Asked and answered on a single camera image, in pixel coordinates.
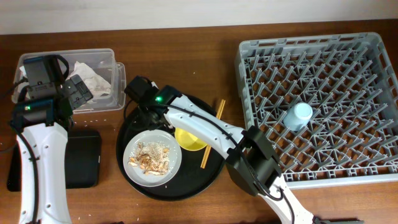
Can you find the white napkin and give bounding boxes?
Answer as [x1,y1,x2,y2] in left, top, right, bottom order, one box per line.
[67,62,111,98]

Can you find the yellow bowl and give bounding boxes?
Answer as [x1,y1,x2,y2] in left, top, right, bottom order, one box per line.
[174,128,207,151]

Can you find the blue cup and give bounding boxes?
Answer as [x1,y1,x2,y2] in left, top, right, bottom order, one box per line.
[283,103,313,131]

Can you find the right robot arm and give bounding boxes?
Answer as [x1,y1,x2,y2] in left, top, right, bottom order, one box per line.
[124,77,315,223]

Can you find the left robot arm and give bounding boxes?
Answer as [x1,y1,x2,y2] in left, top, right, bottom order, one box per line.
[9,55,93,223]

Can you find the grey dishwasher rack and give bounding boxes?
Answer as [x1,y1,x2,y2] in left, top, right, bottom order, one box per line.
[234,32,397,189]

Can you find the clear plastic bin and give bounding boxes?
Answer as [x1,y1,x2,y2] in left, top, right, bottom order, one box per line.
[13,49,126,114]

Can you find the grey plate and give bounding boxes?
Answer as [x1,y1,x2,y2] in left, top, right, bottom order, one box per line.
[122,129,182,187]

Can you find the food scraps with rice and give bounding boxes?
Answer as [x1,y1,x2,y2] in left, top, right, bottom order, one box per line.
[128,142,170,176]

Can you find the black rectangular tray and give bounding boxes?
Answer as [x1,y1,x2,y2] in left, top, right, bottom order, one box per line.
[7,129,102,192]

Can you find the round black serving tray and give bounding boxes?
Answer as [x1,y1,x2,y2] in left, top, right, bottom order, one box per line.
[116,108,225,201]

